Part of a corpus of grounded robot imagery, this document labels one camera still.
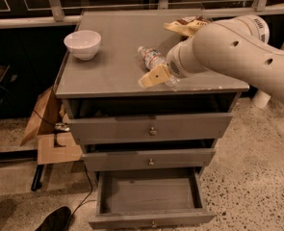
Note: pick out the brown cardboard box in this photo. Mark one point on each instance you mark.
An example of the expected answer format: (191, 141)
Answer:
(54, 146)

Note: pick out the grey wooden drawer cabinet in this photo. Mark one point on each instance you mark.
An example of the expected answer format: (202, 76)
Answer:
(108, 85)

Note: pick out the grey drawer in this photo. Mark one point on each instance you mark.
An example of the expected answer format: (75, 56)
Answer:
(148, 159)
(143, 128)
(149, 198)

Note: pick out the white ceramic bowl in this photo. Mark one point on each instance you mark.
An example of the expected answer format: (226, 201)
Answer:
(83, 44)

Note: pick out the black metal stand leg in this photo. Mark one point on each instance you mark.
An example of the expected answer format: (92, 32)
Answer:
(36, 184)

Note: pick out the yellow chip bag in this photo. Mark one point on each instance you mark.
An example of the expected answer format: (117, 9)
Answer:
(187, 26)

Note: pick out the grey middle drawer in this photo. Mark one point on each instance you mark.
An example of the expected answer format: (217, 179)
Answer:
(148, 159)

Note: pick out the clear plastic water bottle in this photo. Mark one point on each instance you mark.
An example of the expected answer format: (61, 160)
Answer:
(151, 58)

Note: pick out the black shoe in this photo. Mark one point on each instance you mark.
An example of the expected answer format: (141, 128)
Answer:
(56, 221)

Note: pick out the grey bottom drawer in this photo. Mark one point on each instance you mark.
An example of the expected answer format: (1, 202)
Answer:
(149, 198)

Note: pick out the grey top drawer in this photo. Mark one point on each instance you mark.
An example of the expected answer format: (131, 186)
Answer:
(143, 128)

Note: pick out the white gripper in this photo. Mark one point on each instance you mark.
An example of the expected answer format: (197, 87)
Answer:
(176, 61)

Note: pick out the white window railing frame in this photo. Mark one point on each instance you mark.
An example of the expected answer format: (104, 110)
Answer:
(116, 10)

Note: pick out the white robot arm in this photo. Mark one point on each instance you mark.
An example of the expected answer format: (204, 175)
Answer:
(236, 47)

